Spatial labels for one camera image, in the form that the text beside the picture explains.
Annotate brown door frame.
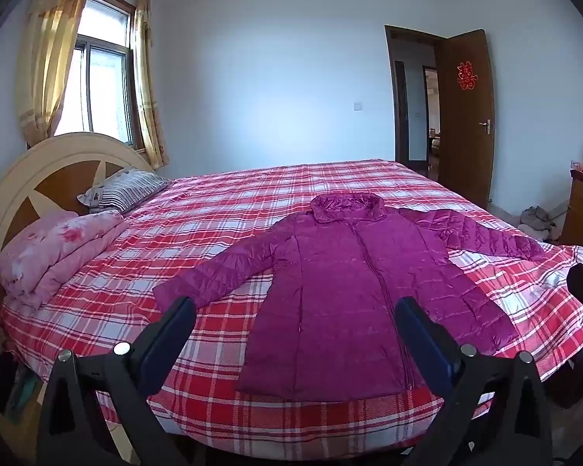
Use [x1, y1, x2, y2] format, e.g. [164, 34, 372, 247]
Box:
[385, 25, 448, 176]

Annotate purple down jacket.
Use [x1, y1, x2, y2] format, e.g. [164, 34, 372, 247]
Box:
[153, 192, 547, 401]

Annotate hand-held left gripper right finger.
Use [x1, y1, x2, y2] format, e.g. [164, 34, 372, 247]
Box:
[393, 296, 555, 466]

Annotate brown wooden door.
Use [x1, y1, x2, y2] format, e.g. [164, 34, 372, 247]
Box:
[440, 29, 496, 205]

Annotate pink floral quilt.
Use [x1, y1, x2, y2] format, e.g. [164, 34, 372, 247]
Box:
[0, 210, 129, 309]

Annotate cream wooden headboard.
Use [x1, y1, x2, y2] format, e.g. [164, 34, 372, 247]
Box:
[0, 132, 159, 311]

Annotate striped pillow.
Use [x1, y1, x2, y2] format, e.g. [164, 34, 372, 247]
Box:
[77, 167, 172, 214]

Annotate red paper door decoration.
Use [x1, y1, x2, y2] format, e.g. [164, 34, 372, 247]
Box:
[457, 61, 476, 91]

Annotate red plaid bed sheet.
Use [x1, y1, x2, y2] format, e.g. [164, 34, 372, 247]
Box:
[0, 158, 583, 452]

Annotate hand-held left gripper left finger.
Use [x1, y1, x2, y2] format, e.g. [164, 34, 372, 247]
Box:
[35, 295, 197, 466]

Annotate grey cloth pile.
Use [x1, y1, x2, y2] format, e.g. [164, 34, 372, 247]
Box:
[517, 205, 564, 241]

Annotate window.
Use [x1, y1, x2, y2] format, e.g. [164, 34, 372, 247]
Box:
[53, 0, 144, 151]

